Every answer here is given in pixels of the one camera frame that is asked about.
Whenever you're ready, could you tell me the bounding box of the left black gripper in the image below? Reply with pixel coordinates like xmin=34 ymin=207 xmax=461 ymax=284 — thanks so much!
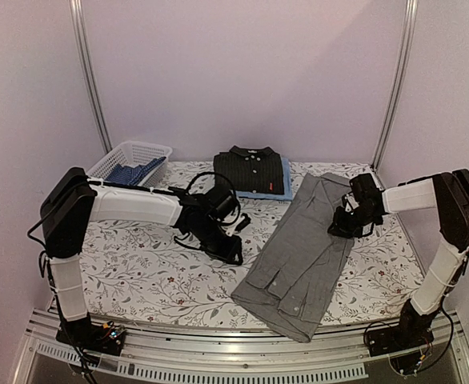
xmin=194 ymin=217 xmax=244 ymax=266

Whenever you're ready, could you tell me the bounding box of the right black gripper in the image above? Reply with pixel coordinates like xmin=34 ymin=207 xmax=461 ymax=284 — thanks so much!
xmin=328 ymin=206 xmax=379 ymax=239

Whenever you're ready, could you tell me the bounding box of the grey long sleeve shirt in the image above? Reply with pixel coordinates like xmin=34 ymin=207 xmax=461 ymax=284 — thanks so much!
xmin=231 ymin=173 xmax=354 ymax=342

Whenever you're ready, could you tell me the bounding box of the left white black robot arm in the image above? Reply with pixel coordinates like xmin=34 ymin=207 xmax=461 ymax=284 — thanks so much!
xmin=26 ymin=167 xmax=245 ymax=347

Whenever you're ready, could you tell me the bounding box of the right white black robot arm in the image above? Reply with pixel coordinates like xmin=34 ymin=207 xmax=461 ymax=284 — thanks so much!
xmin=328 ymin=169 xmax=469 ymax=349

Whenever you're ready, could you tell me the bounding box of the folded light blue shirt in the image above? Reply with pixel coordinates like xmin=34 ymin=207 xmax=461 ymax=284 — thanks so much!
xmin=236 ymin=157 xmax=293 ymax=202

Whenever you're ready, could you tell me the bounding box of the folded black striped shirt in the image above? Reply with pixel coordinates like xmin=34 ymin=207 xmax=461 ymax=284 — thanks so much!
xmin=213 ymin=146 xmax=284 ymax=194

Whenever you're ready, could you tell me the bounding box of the floral patterned tablecloth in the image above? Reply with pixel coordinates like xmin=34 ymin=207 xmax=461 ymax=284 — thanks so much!
xmin=56 ymin=159 xmax=432 ymax=329

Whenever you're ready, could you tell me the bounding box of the blue checked shirt in basket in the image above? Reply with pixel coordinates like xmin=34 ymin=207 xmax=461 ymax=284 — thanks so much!
xmin=105 ymin=156 xmax=166 ymax=186

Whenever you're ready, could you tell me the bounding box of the white plastic laundry basket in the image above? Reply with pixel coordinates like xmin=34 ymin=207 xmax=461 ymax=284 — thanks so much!
xmin=86 ymin=141 xmax=173 ymax=187

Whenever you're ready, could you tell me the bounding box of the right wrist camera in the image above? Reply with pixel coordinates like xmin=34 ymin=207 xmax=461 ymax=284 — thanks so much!
xmin=342 ymin=192 xmax=359 ymax=213

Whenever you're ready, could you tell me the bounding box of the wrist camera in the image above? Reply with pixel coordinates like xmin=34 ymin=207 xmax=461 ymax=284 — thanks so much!
xmin=225 ymin=213 xmax=251 ymax=237
xmin=342 ymin=192 xmax=359 ymax=213

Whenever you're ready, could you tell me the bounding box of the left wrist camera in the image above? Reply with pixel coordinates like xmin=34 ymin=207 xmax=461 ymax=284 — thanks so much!
xmin=225 ymin=213 xmax=251 ymax=237

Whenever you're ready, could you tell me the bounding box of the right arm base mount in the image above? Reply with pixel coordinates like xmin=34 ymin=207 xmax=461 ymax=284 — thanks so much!
xmin=363 ymin=299 xmax=440 ymax=357

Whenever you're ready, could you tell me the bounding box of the aluminium front rail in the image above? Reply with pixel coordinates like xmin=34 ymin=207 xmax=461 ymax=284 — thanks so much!
xmin=13 ymin=310 xmax=469 ymax=383

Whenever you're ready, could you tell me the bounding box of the right aluminium frame post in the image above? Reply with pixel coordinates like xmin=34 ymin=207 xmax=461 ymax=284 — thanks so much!
xmin=371 ymin=0 xmax=419 ymax=173

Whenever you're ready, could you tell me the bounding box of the aluminium frame post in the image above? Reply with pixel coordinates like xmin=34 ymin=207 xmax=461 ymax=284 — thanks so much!
xmin=69 ymin=0 xmax=113 ymax=154
xmin=371 ymin=0 xmax=419 ymax=173

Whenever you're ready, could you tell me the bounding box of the left aluminium frame post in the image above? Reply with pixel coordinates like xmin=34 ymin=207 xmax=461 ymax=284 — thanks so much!
xmin=69 ymin=0 xmax=113 ymax=154

